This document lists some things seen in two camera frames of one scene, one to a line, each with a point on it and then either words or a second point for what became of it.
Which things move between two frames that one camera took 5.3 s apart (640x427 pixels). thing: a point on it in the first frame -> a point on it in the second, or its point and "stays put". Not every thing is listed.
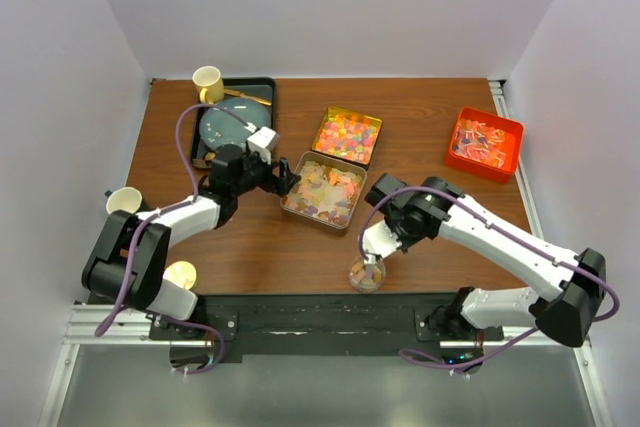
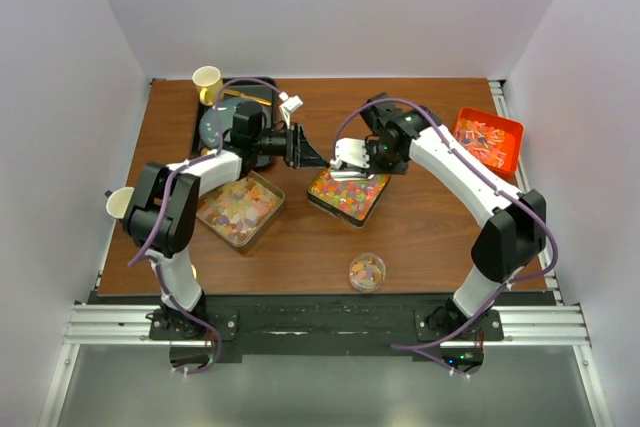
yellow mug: (210, 84) stays put
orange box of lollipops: (486, 144) stays put
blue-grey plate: (218, 128) stays put
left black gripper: (281, 184) -> (298, 151)
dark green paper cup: (124, 198) stays put
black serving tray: (265, 88) stays put
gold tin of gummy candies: (347, 135) -> (354, 201)
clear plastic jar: (367, 276) stays put
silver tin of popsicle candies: (328, 190) -> (241, 210)
